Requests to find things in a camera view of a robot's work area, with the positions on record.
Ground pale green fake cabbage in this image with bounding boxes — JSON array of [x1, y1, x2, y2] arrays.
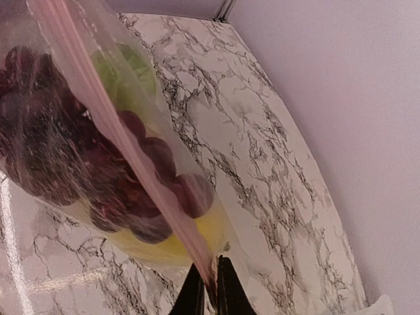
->
[[91, 43, 156, 117]]

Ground left aluminium frame post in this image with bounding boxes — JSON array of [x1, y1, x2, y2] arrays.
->
[[213, 0, 237, 22]]

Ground yellow fake corn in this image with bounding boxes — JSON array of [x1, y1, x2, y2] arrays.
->
[[104, 201, 232, 266]]

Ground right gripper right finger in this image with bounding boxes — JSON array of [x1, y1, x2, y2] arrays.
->
[[217, 256, 257, 315]]

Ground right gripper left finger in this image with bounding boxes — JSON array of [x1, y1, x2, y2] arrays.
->
[[171, 264, 205, 315]]

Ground purple fake grapes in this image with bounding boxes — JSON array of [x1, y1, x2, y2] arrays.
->
[[1, 43, 221, 245]]

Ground clear zip top bag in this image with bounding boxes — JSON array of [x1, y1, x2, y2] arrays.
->
[[1, 1, 249, 282]]

